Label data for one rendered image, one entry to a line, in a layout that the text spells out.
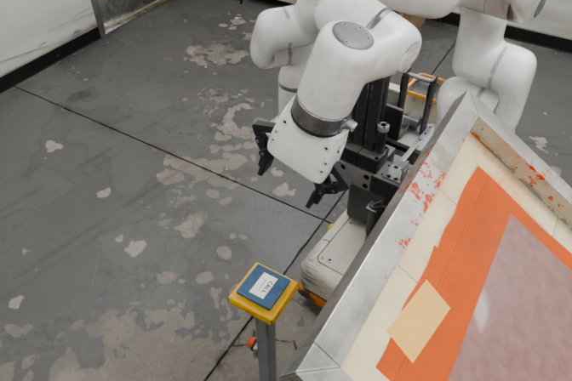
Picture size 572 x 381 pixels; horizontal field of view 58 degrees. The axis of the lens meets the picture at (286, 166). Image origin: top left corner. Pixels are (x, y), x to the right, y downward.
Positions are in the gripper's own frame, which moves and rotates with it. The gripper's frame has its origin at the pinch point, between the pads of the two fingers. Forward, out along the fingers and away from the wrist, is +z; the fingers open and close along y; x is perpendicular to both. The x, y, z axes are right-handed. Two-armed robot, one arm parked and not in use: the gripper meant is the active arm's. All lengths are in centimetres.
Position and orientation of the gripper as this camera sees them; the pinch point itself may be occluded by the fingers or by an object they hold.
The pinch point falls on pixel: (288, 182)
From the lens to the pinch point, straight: 80.3
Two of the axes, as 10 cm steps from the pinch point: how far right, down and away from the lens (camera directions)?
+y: -8.2, -5.5, 1.8
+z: -2.5, 6.1, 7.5
